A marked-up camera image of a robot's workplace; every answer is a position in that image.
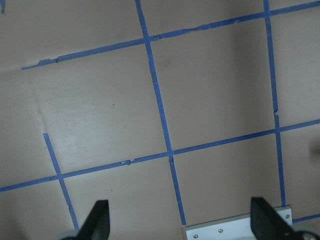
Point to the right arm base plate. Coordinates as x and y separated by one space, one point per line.
232 228

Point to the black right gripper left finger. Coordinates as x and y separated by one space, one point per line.
97 224

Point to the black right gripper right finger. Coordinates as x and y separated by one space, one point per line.
266 223

